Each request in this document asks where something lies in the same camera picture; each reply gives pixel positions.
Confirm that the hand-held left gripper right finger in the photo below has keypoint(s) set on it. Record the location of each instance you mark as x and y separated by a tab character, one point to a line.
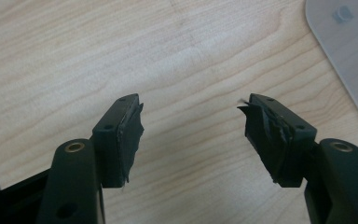
279	140

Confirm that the clear plastic storage box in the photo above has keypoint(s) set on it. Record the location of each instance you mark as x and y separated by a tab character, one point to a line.
351	46

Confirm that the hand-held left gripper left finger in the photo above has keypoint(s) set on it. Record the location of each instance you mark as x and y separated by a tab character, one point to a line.
112	146

